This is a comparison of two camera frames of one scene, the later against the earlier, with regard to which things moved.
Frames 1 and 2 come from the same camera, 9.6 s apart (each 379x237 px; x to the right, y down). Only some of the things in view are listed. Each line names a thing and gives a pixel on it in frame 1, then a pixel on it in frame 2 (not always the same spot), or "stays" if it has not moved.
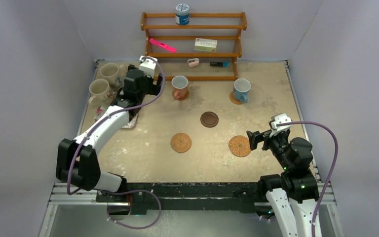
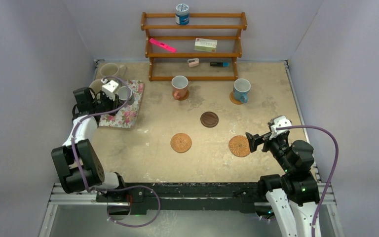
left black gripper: x=154 y=89 to x=114 y=104
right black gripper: x=255 y=137 stays
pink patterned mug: x=179 y=87 stays
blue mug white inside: x=241 y=88 stays
